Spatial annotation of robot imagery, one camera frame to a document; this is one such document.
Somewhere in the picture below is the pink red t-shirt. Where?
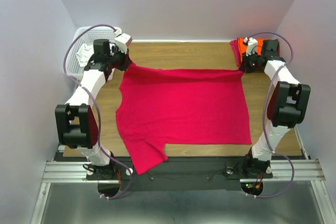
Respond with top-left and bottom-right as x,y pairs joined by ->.
116,64 -> 251,174

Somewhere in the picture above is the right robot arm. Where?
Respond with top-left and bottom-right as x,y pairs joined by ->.
239,37 -> 311,177

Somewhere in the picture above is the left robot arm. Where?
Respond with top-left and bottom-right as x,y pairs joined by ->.
55,34 -> 132,179

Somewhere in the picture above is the folded orange t-shirt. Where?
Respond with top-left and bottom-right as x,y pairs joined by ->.
237,37 -> 264,61

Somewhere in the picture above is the folded dark red t-shirt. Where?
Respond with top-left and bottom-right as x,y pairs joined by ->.
230,39 -> 285,67

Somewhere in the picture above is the white crumpled t-shirt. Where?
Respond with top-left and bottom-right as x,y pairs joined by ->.
76,44 -> 94,68

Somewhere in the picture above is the white plastic basket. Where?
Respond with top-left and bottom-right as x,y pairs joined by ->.
65,27 -> 122,80

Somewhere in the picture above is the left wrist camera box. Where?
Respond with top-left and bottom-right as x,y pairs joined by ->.
114,33 -> 132,54

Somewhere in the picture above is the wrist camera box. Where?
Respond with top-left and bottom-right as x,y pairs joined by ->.
243,37 -> 258,56
114,33 -> 132,54

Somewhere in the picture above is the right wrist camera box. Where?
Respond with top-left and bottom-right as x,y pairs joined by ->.
243,37 -> 258,56

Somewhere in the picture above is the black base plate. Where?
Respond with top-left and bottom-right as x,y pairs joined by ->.
83,156 -> 272,191

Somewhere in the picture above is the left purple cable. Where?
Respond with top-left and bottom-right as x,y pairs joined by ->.
62,24 -> 134,200

